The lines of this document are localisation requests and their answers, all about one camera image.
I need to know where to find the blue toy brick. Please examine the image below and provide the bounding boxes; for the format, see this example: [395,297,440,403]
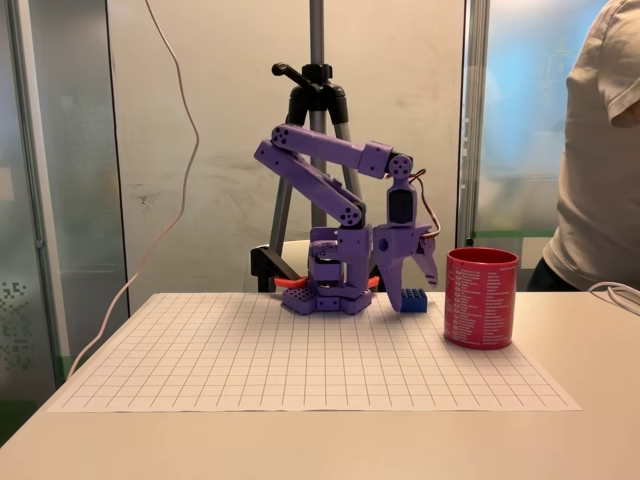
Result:
[400,288,429,314]

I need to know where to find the red cup with print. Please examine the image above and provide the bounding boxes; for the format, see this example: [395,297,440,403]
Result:
[443,247,520,352]

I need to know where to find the dark trousers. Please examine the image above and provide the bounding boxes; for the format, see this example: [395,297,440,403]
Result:
[526,257,574,293]

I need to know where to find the white grid paper sheet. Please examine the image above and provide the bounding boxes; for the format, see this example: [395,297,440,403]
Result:
[47,292,584,414]

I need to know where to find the person in beige shirt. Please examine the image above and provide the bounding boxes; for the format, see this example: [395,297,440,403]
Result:
[542,0,640,292]

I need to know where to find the grey and black tripod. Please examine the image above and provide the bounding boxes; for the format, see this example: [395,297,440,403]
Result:
[268,0,364,254]

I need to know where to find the arm servo wire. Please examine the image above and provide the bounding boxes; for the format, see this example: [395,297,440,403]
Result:
[407,168,446,242]

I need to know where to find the aluminium frame post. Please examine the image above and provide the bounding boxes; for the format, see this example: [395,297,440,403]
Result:
[5,0,71,386]
[457,0,492,249]

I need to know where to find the thin pale cable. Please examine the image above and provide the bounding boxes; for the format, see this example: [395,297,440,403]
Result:
[587,281,640,317]

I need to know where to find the white cable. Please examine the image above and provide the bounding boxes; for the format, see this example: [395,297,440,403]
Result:
[67,0,201,379]

